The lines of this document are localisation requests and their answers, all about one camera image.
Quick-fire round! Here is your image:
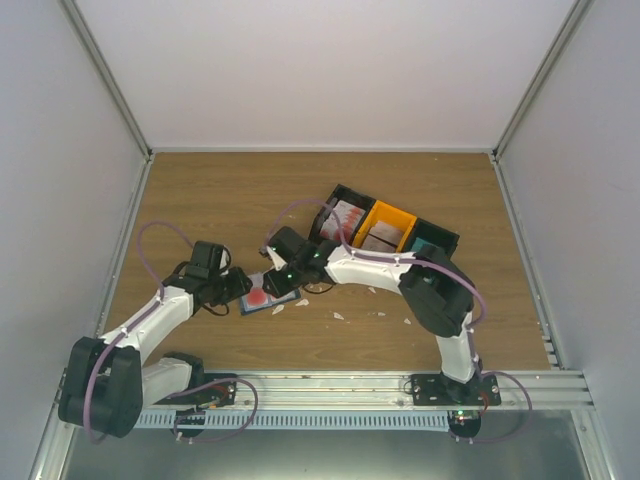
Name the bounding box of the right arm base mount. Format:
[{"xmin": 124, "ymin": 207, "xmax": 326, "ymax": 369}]
[{"xmin": 403, "ymin": 373, "xmax": 502, "ymax": 440}]

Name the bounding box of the left aluminium frame post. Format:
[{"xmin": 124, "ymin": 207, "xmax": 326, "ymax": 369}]
[{"xmin": 57, "ymin": 0, "xmax": 154, "ymax": 162}]

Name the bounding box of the black bin right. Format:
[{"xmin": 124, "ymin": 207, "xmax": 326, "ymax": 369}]
[{"xmin": 402, "ymin": 218, "xmax": 460, "ymax": 258}]

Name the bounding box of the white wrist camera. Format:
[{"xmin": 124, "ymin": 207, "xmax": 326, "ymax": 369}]
[
  {"xmin": 259, "ymin": 245, "xmax": 288, "ymax": 271},
  {"xmin": 219, "ymin": 246, "xmax": 232, "ymax": 272}
]

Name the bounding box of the aluminium frame post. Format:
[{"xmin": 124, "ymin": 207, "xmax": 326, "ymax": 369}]
[
  {"xmin": 490, "ymin": 0, "xmax": 596, "ymax": 162},
  {"xmin": 57, "ymin": 0, "xmax": 154, "ymax": 162}
]

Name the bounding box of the white pink cards stack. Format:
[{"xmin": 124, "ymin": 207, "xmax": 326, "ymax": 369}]
[{"xmin": 360, "ymin": 221, "xmax": 404, "ymax": 253}]

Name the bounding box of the black bin left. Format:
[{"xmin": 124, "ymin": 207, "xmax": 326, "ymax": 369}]
[{"xmin": 308, "ymin": 184, "xmax": 375, "ymax": 245}]

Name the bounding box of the grey slotted cable duct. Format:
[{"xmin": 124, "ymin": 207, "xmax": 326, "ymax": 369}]
[{"xmin": 134, "ymin": 410, "xmax": 451, "ymax": 430}]

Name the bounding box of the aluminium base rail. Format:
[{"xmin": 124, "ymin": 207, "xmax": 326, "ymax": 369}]
[{"xmin": 54, "ymin": 368, "xmax": 596, "ymax": 416}]

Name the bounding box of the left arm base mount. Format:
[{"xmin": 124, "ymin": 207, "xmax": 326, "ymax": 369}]
[{"xmin": 135, "ymin": 373, "xmax": 254, "ymax": 444}]

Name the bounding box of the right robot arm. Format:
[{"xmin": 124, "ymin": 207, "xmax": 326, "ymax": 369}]
[{"xmin": 260, "ymin": 227, "xmax": 486, "ymax": 405}]

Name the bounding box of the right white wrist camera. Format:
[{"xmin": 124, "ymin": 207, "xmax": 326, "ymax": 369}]
[{"xmin": 259, "ymin": 245, "xmax": 288, "ymax": 271}]

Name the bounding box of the orange bin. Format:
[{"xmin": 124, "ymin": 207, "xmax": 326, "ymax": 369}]
[{"xmin": 346, "ymin": 200, "xmax": 417, "ymax": 252}]

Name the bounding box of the right aluminium frame post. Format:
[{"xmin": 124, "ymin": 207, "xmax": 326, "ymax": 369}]
[{"xmin": 490, "ymin": 0, "xmax": 596, "ymax": 162}]

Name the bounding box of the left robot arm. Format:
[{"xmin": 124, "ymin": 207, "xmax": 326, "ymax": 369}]
[{"xmin": 58, "ymin": 241, "xmax": 253, "ymax": 438}]

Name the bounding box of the red patterned cards stack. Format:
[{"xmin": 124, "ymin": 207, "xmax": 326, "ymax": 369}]
[{"xmin": 320, "ymin": 200, "xmax": 365, "ymax": 243}]

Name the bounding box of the black bin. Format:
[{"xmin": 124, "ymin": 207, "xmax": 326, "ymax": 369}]
[
  {"xmin": 308, "ymin": 184, "xmax": 375, "ymax": 245},
  {"xmin": 402, "ymin": 218, "xmax": 460, "ymax": 258}
]

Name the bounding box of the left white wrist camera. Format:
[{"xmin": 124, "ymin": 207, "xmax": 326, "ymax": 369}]
[{"xmin": 219, "ymin": 246, "xmax": 232, "ymax": 272}]

